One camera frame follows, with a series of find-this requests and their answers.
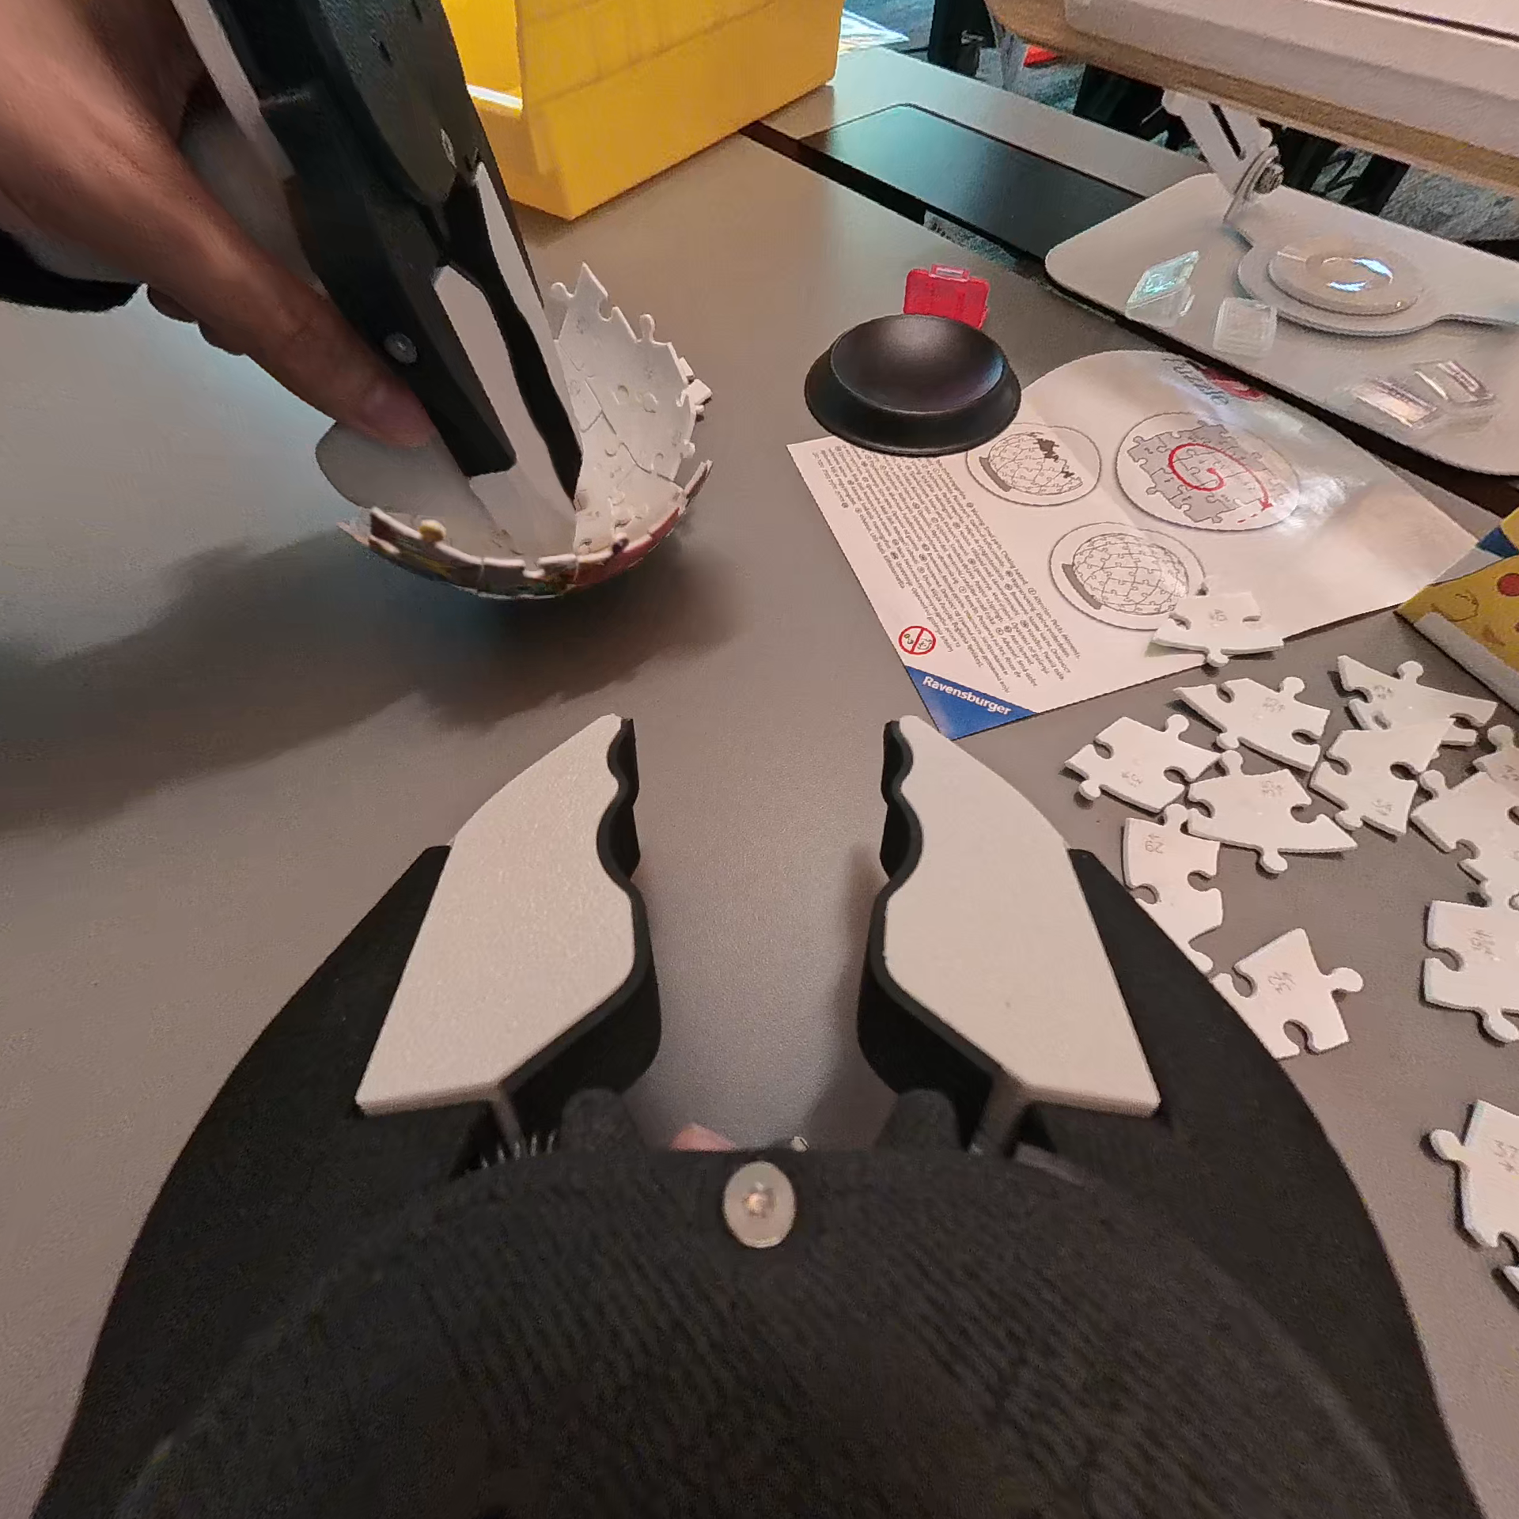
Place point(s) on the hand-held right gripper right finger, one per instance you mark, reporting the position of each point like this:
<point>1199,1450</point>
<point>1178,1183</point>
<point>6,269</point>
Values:
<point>1010,949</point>

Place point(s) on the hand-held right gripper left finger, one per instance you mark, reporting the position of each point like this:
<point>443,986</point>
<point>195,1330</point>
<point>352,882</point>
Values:
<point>512,949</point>

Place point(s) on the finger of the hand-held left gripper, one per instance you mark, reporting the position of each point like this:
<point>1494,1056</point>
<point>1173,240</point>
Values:
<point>513,254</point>
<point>523,499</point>

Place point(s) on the half-built white puzzle ball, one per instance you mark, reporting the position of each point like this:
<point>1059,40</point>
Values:
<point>641,392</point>

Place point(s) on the pile of loose puzzle pieces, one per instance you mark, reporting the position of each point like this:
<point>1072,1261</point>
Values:
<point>1258,796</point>

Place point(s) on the black round puzzle stand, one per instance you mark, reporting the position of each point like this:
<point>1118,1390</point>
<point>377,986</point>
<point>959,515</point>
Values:
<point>914,379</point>

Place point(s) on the yellow printed puzzle box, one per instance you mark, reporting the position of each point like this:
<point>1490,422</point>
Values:
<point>1473,605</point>

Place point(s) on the person's left hand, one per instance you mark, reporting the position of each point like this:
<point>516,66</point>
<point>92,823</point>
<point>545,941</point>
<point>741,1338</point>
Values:
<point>107,142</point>

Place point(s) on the yellow plastic bin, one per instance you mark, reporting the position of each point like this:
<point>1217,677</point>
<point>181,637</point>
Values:
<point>665,105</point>

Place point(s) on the white paper instruction sheet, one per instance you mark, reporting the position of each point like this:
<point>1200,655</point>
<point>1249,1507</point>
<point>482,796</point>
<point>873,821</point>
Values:
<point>901,535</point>

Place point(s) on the small red plastic case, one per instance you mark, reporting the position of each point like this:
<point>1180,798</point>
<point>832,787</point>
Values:
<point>946,294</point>

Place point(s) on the clear plastic block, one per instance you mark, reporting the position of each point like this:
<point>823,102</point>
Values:
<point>1165,286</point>
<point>1244,324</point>
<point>1419,388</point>

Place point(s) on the white monitor stand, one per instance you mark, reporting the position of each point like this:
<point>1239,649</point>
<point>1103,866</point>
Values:
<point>1187,224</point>

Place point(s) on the white monitor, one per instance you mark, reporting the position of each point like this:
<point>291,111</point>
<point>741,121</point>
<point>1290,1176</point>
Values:
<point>1307,58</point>

